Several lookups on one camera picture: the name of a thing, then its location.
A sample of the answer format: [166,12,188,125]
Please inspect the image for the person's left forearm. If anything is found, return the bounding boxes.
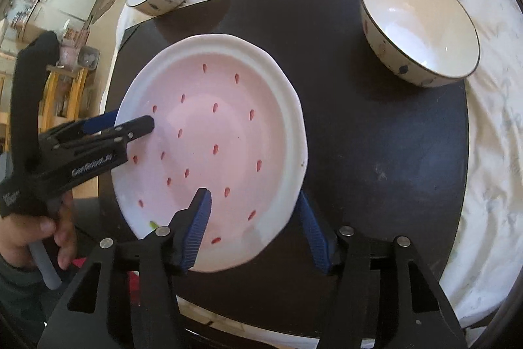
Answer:
[0,254,54,333]

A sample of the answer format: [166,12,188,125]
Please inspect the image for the white kitchen cabinets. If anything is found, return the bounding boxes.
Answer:
[20,0,103,43]

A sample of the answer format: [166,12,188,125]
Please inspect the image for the grey storage bin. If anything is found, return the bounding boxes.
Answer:
[77,46,101,69]

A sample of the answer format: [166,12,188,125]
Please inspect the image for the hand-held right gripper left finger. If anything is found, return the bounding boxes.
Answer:
[37,187,213,349]

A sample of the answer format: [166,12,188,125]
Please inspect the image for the yellow wooden shelf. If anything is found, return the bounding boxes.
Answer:
[39,63,88,137]

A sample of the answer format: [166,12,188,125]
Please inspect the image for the black lap table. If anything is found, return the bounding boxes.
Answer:
[99,0,468,337]

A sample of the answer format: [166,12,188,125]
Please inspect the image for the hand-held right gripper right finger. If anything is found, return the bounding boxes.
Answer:
[297,191,468,349]

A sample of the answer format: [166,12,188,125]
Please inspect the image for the person's left hand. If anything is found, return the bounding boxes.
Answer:
[0,194,78,272]

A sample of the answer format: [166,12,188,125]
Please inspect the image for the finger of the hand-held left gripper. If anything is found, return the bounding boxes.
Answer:
[110,115,156,145]
[79,110,120,136]

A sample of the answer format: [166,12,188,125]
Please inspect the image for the pink strawberry-print plate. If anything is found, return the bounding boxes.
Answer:
[111,33,308,273]

